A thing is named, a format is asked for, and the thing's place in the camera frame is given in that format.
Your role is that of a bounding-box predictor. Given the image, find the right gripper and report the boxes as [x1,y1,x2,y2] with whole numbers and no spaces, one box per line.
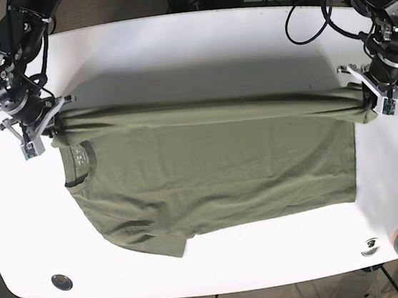
[0,94,76,147]

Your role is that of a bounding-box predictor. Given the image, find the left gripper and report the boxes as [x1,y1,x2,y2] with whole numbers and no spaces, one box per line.
[337,60,398,110]

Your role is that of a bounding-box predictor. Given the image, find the left silver table grommet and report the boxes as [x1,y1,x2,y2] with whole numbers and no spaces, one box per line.
[51,274,74,291]

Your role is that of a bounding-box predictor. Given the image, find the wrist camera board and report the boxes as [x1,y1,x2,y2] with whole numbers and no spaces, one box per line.
[379,97,398,116]
[20,138,45,161]

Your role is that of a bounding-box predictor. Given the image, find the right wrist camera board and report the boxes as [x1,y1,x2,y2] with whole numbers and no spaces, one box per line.
[20,138,45,161]

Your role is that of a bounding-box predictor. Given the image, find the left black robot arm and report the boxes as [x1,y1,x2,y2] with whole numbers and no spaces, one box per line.
[320,0,398,115]

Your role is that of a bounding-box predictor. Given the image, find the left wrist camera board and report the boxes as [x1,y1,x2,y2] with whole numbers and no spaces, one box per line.
[379,97,398,116]

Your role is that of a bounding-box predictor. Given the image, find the right silver table grommet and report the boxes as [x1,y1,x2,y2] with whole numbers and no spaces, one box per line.
[360,237,381,257]

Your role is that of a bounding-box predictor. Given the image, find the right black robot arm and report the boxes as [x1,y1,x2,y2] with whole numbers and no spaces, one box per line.
[0,0,63,144]

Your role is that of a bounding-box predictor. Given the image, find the olive green T-shirt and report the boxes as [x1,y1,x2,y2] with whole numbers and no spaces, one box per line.
[51,84,376,257]

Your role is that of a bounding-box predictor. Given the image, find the silver table grommet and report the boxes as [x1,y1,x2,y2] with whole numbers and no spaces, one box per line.
[360,237,381,257]
[51,274,74,291]

